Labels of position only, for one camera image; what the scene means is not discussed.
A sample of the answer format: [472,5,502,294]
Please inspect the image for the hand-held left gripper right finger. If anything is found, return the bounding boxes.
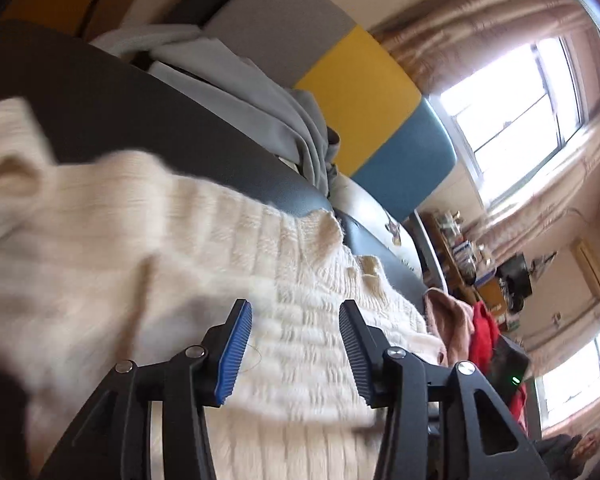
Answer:
[339,299,551,480]

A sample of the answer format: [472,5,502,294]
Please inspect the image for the white deer print cushion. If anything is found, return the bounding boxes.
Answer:
[330,175,421,273]

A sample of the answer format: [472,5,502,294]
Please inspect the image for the black monitor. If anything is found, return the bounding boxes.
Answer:
[495,254,533,301]

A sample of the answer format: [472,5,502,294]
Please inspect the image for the pink floral curtain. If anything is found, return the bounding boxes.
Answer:
[370,0,596,96]
[522,305,600,358]
[460,110,600,261]

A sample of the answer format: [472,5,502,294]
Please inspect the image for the pink knit sweater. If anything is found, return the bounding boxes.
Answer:
[424,287,476,366]

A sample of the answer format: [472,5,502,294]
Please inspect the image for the wall air conditioner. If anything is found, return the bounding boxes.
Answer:
[570,240,600,298]

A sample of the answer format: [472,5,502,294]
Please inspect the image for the large bright window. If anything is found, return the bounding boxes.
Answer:
[427,35,593,206]

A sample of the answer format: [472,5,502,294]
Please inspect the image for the grey garment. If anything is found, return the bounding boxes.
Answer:
[90,25,341,201]

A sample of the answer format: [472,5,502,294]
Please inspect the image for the grey yellow blue upholstered chair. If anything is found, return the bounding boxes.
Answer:
[200,0,458,296]

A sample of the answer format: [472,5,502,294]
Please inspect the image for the red knit sweater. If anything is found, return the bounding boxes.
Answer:
[467,300,528,436]

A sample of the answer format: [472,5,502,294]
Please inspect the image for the cream knit sweater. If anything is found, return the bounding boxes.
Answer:
[0,97,448,480]

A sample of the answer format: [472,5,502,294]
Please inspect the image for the wooden desk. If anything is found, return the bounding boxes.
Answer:
[420,210,511,321]

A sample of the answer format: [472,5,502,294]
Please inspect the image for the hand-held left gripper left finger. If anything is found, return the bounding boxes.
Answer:
[40,299,254,480]

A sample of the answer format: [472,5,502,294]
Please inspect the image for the small side window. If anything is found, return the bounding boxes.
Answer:
[535,320,600,431]

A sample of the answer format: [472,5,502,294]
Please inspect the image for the cluster of jars and boxes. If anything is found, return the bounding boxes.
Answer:
[432,210,496,286]

